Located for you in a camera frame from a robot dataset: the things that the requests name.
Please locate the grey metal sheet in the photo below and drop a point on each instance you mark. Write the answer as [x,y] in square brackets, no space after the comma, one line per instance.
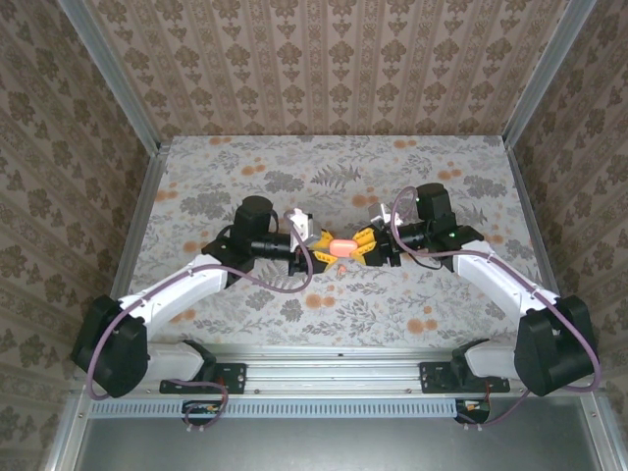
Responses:
[319,446]

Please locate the orange earbud charging case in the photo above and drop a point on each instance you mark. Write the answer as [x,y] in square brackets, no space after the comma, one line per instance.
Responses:
[342,246]

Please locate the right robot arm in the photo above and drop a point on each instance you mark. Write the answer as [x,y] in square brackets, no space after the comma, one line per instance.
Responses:
[490,275]

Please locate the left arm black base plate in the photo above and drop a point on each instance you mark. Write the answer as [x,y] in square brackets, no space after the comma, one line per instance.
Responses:
[230,378]

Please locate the floral patterned table cover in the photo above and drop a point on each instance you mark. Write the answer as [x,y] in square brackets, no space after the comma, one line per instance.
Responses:
[441,147]

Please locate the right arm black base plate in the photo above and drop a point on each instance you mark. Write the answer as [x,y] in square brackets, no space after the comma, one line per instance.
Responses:
[434,378]

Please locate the small black electronics board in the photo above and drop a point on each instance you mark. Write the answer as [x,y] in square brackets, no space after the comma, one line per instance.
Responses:
[473,411]
[201,412]

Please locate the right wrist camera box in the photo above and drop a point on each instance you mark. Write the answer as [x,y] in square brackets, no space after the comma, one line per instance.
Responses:
[380,213]

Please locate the aluminium mounting rail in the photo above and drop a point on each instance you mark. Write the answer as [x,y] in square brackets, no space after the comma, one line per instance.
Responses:
[333,373]

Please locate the aluminium table side rail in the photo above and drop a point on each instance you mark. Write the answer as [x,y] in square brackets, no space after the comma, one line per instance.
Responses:
[131,245]
[534,221]

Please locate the aluminium frame post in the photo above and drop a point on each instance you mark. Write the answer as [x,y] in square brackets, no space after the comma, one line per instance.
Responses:
[114,73]
[548,73]

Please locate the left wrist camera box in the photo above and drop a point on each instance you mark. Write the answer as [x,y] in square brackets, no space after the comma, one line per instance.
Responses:
[301,225]

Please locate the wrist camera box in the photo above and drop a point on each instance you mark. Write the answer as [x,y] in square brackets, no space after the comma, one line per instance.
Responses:
[380,213]
[301,225]

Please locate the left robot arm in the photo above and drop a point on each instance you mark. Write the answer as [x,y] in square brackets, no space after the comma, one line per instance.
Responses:
[172,294]

